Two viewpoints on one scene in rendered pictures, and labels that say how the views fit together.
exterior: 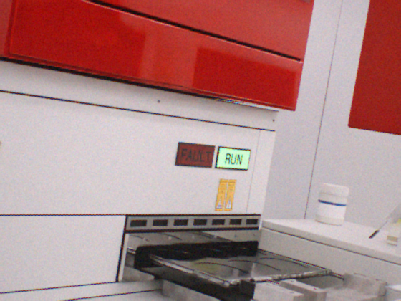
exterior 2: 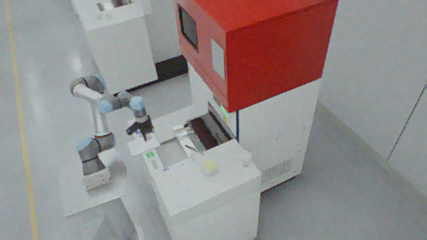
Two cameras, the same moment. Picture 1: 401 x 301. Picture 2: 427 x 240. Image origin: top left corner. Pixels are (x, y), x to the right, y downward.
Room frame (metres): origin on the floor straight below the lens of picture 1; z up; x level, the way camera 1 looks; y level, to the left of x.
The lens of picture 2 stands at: (2.40, -1.61, 2.72)
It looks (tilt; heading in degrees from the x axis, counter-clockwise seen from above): 45 degrees down; 117
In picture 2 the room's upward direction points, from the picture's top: 4 degrees counter-clockwise
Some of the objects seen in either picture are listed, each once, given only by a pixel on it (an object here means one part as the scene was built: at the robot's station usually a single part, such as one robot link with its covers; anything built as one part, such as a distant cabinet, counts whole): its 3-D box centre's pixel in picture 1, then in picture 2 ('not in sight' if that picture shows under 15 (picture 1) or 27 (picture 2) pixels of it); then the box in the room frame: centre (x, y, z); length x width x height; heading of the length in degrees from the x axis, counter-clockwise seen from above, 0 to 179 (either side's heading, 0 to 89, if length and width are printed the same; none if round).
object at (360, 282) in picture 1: (364, 283); not in sight; (1.60, -0.38, 0.89); 0.08 x 0.03 x 0.03; 51
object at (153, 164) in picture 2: not in sight; (146, 149); (1.23, -0.44, 0.89); 0.55 x 0.09 x 0.14; 141
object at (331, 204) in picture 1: (331, 203); (246, 159); (1.96, -0.35, 1.01); 0.07 x 0.07 x 0.10
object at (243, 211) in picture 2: not in sight; (193, 187); (1.51, -0.33, 0.41); 0.97 x 0.64 x 0.82; 141
